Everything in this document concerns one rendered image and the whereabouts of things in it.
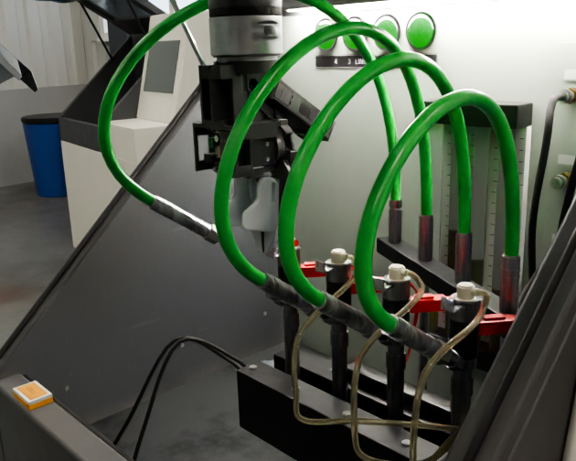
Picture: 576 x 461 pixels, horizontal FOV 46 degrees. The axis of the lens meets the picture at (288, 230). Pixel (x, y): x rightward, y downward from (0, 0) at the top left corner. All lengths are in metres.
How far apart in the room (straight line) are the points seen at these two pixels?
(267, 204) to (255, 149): 0.07
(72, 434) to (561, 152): 0.66
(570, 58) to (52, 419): 0.74
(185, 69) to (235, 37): 2.96
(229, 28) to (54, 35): 7.43
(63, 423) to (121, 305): 0.25
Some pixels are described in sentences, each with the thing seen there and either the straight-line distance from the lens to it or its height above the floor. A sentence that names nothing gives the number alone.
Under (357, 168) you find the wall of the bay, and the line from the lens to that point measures 1.08.
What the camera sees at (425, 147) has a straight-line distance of 0.83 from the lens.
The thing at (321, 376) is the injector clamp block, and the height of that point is 0.98.
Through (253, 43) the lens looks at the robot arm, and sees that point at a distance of 0.69.
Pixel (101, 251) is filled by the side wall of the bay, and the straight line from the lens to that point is 1.01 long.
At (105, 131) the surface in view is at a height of 1.28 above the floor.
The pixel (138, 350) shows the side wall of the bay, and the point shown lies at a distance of 1.09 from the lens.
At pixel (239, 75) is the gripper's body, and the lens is 0.70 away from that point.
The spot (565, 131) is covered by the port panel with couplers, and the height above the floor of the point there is 1.26.
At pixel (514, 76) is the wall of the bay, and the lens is 0.91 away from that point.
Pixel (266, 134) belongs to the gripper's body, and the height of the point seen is 1.28.
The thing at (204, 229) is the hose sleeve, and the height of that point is 1.15.
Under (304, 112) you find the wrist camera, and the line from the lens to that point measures 0.75.
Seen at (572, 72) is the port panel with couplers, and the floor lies 1.33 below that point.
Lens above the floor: 1.37
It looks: 15 degrees down
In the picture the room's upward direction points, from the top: 2 degrees counter-clockwise
